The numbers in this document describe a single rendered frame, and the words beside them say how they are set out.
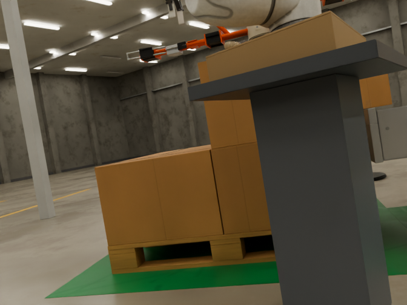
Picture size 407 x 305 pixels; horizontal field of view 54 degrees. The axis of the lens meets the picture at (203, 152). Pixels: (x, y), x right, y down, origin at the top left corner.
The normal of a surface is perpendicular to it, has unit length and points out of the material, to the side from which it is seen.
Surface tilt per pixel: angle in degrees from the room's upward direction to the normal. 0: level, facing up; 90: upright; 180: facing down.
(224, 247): 90
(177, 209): 90
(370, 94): 90
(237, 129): 90
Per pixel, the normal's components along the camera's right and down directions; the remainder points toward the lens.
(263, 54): -0.56, 0.12
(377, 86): 0.11, 0.02
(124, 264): -0.24, 0.07
